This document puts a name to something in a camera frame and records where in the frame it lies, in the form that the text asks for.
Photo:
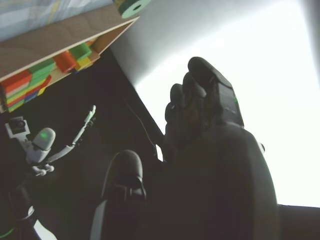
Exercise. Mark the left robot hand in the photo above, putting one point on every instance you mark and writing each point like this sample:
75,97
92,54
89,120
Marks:
212,175

